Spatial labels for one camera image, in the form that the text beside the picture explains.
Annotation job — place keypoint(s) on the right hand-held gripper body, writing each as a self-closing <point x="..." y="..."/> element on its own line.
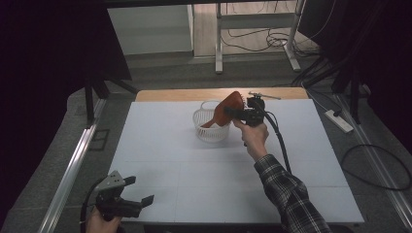
<point x="254" y="115"/>

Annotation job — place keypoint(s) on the silver metal clamp tool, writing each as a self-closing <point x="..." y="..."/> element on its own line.
<point x="260" y="95"/>

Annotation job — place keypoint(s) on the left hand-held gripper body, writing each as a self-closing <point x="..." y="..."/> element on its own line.
<point x="111" y="200"/>

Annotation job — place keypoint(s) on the white metal desk frame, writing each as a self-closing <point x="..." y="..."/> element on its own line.
<point x="219" y="39"/>

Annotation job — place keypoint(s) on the person's right hand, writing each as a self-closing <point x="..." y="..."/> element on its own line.
<point x="254" y="137"/>

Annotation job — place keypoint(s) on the white plastic basket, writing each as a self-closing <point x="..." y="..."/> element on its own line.
<point x="210" y="133"/>

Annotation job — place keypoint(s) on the white power strip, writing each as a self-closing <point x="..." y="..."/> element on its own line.
<point x="340" y="121"/>

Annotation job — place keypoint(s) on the dark floor hatch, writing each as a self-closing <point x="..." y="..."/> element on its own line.
<point x="99" y="139"/>

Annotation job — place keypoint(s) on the person's left hand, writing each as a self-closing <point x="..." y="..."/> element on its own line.
<point x="100" y="225"/>

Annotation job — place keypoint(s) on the black metal stand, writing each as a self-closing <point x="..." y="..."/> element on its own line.
<point x="89" y="97"/>
<point x="355" y="93"/>

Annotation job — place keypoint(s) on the aluminium floor rail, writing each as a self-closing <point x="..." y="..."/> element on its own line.
<point x="382" y="171"/>
<point x="69" y="174"/>

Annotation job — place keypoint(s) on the dark curtain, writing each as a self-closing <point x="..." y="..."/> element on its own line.
<point x="382" y="48"/>
<point x="42" y="64"/>

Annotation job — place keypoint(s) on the wooden hairbrush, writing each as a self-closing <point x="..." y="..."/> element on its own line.
<point x="226" y="108"/>

